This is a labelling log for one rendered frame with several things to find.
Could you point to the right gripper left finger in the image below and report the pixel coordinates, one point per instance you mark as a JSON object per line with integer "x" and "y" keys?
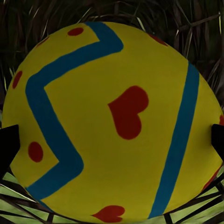
{"x": 9, "y": 146}

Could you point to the wicker basket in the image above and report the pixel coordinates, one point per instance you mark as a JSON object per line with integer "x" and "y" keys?
{"x": 38, "y": 18}

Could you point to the easter egg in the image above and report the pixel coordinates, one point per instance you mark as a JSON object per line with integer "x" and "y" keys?
{"x": 114, "y": 124}

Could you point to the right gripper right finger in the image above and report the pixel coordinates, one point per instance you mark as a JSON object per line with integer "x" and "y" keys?
{"x": 218, "y": 139}

